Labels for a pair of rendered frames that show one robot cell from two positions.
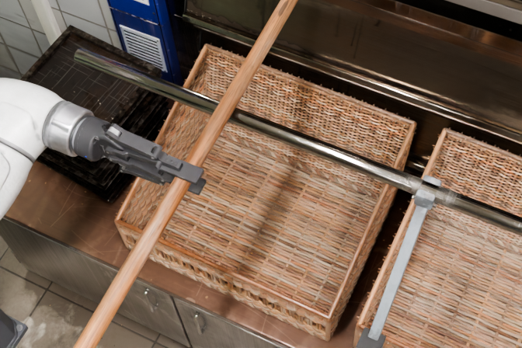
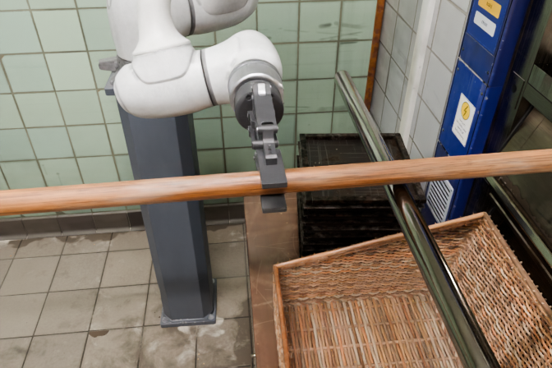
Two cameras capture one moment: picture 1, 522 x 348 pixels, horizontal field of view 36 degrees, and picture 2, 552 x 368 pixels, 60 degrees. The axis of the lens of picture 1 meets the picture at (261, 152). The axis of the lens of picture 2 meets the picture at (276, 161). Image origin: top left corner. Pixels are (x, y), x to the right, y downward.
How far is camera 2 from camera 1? 0.97 m
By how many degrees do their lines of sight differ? 41
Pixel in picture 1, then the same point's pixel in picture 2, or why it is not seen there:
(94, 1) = (434, 138)
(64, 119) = (251, 67)
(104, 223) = not seen: hidden behind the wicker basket
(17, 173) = (186, 86)
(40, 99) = (258, 49)
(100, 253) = (255, 291)
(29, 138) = (220, 70)
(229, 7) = (531, 180)
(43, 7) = (403, 130)
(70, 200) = (284, 245)
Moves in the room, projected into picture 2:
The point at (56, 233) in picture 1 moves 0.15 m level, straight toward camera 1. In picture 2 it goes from (252, 252) to (227, 293)
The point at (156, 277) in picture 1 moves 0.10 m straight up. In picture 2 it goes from (262, 347) to (261, 319)
